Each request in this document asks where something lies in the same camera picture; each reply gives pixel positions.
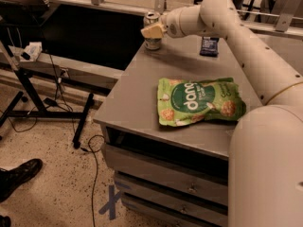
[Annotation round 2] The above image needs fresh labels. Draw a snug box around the white green 7up can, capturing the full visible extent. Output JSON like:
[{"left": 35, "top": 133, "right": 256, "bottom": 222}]
[{"left": 143, "top": 11, "right": 161, "bottom": 50}]

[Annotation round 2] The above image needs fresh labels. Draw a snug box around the dark blue snack packet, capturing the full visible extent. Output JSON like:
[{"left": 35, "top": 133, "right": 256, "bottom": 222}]
[{"left": 200, "top": 37, "right": 219, "bottom": 57}]

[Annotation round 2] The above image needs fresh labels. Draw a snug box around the blue tape cross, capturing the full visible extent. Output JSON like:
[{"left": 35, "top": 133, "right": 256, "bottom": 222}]
[{"left": 98, "top": 184, "right": 122, "bottom": 220}]

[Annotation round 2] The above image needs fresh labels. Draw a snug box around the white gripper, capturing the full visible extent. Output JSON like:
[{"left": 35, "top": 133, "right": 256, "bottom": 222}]
[{"left": 141, "top": 9, "right": 185, "bottom": 39}]

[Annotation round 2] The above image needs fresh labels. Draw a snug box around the black shoe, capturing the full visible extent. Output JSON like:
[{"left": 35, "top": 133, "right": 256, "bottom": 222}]
[{"left": 0, "top": 159, "right": 43, "bottom": 202}]

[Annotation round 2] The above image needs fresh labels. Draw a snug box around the white power adapter box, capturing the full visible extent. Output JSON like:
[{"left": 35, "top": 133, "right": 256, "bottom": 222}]
[{"left": 20, "top": 42, "right": 43, "bottom": 61}]

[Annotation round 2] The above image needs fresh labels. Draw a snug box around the black floor cable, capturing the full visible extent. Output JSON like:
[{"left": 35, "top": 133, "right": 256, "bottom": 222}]
[{"left": 80, "top": 134, "right": 106, "bottom": 227}]

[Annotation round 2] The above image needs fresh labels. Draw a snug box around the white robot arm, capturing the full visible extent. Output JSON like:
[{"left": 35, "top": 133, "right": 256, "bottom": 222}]
[{"left": 141, "top": 0, "right": 303, "bottom": 227}]

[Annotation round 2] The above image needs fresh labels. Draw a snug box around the black metal table stand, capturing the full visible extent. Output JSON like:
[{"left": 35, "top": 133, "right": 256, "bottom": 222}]
[{"left": 0, "top": 41, "right": 94, "bottom": 148}]

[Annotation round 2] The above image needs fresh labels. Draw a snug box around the green dang chips bag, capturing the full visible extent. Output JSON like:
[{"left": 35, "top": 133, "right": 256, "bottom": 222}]
[{"left": 157, "top": 78, "right": 246, "bottom": 127}]

